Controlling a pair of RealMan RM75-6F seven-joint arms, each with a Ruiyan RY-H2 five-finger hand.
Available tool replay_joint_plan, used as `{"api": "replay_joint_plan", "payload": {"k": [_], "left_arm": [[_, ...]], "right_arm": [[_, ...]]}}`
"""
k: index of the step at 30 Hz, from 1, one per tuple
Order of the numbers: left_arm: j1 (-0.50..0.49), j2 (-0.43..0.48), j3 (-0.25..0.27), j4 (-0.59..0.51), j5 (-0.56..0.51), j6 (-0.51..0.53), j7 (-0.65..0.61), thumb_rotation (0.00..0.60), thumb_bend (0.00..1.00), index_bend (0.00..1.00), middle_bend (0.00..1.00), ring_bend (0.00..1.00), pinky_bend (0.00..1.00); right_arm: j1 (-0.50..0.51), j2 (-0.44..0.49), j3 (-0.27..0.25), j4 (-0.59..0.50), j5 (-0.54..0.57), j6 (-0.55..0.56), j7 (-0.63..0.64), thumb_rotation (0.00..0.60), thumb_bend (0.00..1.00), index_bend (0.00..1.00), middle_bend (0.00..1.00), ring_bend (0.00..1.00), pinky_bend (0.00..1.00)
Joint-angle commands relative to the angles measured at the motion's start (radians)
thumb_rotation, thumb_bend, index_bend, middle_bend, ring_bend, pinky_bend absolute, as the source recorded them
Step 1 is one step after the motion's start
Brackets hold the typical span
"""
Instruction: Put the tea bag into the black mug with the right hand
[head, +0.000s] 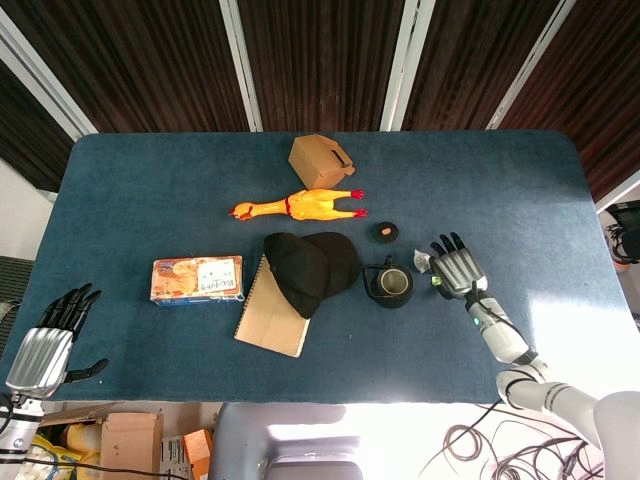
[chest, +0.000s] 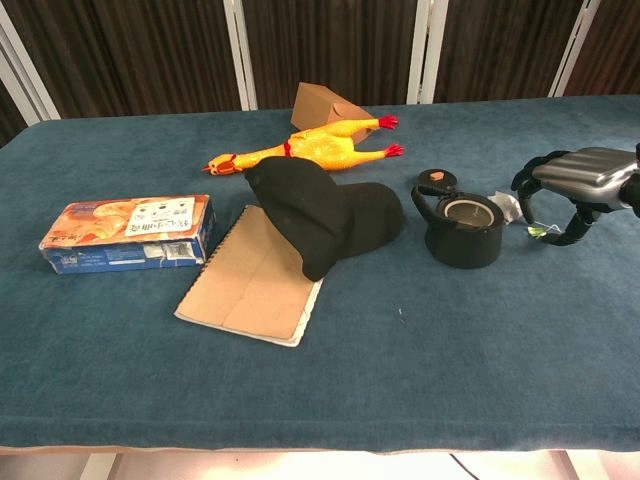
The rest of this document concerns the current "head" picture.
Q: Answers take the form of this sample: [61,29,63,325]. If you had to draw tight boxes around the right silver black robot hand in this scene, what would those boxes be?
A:
[428,231,489,300]

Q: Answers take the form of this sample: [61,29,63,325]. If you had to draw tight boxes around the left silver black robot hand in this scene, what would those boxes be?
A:
[4,283,110,399]

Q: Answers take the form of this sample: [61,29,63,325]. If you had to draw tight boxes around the tea bag with green tag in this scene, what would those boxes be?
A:
[412,247,442,288]

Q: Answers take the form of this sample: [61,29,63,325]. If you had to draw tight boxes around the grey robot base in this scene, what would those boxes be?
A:
[207,402,381,480]

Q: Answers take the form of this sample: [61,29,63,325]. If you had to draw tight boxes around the black teapot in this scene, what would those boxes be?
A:
[362,254,415,309]

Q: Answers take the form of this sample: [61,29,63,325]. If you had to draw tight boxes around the yellow plastic bag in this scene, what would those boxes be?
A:
[19,424,104,480]

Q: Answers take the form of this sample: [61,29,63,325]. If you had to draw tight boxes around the open cardboard box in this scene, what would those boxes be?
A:
[38,402,165,480]

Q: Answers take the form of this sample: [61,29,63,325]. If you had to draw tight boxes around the blue table cloth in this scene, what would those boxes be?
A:
[0,130,640,405]

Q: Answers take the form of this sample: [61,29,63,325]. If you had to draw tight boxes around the black cap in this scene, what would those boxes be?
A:
[263,231,362,319]

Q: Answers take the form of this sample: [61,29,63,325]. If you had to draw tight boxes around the yellow rubber chicken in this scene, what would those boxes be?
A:
[228,188,368,222]

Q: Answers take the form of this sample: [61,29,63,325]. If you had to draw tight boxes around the brown cardboard box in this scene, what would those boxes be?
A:
[287,135,356,190]

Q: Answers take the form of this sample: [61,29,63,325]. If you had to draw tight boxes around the orange snack box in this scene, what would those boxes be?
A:
[149,255,245,306]

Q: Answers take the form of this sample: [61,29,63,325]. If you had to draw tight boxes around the orange small carton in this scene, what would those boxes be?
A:
[182,427,215,480]

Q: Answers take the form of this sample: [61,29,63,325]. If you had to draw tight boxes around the brown spiral notebook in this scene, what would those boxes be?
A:
[233,253,312,359]

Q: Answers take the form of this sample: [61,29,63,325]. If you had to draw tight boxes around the black device with cables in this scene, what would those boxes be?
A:
[603,201,640,272]

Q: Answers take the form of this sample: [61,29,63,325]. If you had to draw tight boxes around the tangled brown cables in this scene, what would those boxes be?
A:
[417,399,606,480]

